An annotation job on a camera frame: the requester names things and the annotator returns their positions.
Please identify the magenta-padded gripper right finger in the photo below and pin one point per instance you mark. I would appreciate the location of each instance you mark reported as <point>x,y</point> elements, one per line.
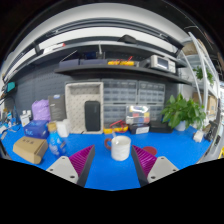
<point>156,166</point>

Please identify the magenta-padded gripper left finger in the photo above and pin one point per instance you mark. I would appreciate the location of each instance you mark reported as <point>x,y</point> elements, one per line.
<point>66,166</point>

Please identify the blue drink bottle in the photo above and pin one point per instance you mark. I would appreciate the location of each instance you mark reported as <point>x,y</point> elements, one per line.
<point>56,141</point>

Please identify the black flat case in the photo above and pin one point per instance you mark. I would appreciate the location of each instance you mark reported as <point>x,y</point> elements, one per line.
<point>161,127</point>

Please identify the black box with white label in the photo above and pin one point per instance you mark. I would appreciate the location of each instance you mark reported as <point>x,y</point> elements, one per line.
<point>140,129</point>

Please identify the brown cardboard box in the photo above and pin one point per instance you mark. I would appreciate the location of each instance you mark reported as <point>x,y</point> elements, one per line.
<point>29,149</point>

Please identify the blue carton box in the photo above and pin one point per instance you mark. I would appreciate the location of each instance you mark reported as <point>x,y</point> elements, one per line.
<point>36,129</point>

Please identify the white power adapter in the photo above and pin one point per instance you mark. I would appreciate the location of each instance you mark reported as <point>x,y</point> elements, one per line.
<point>198,136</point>

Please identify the clear organizer box, coloured parts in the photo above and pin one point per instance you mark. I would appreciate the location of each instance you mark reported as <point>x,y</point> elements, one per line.
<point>138,115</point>

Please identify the yellow multimeter with red leads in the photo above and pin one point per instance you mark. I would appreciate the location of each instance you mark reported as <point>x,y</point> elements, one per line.
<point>116,128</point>

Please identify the black rectangular speaker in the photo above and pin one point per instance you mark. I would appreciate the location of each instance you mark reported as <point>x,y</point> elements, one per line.
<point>92,116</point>

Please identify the dark grey flat box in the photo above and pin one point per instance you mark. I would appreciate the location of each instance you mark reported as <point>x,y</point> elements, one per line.
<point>57,108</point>

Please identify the green potted plant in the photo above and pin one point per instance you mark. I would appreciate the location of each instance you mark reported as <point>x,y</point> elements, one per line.
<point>181,111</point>

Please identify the white perforated tray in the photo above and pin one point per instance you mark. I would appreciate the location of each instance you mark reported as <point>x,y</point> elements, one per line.
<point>76,106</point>

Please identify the purple plastic bag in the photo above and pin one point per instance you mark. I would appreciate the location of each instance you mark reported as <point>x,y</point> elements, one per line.
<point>41,110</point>

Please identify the small white card box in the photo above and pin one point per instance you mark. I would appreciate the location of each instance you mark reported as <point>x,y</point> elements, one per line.
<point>25,120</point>

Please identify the teal device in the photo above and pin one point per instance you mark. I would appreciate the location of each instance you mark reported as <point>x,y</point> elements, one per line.
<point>10,87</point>

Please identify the dark blue flat box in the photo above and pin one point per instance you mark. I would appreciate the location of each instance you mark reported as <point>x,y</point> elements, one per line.
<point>69,63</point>
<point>93,62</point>

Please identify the grey oscilloscope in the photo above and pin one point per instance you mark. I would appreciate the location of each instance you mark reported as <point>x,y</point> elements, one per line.
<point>160,63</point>

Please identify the yellow meter with red leads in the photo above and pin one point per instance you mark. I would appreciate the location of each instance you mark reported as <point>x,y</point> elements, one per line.
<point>120,62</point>

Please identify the white shelf rack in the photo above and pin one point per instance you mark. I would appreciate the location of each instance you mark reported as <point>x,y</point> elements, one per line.
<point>203,66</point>

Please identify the black rounded case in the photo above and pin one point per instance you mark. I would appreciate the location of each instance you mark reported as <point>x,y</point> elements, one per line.
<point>127,39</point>

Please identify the black wall shelf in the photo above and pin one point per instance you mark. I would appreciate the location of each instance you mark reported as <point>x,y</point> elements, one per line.
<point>110,69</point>

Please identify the grey wall shelf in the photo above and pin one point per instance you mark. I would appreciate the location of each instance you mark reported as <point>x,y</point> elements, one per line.
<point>100,43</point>

